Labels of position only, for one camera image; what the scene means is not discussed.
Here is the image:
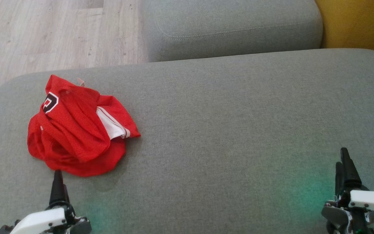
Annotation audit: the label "red shorts with white stripe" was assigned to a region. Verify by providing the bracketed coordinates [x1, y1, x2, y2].
[28, 136, 126, 177]

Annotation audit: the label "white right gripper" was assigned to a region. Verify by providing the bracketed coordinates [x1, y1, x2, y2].
[321, 147, 374, 234]

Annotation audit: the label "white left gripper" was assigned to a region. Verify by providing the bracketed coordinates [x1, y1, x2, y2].
[10, 170, 92, 234]

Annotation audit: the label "large grey sofa seat cushion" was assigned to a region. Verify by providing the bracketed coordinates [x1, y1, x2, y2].
[0, 48, 374, 234]

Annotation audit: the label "grey sofa back cushion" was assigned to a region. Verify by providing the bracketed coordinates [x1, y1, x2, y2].
[141, 0, 324, 63]

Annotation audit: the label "red Bulls 23 jersey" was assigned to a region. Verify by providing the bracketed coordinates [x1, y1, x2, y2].
[27, 74, 141, 163]

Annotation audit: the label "yellow cushion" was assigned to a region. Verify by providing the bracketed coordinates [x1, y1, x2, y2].
[315, 0, 374, 59]

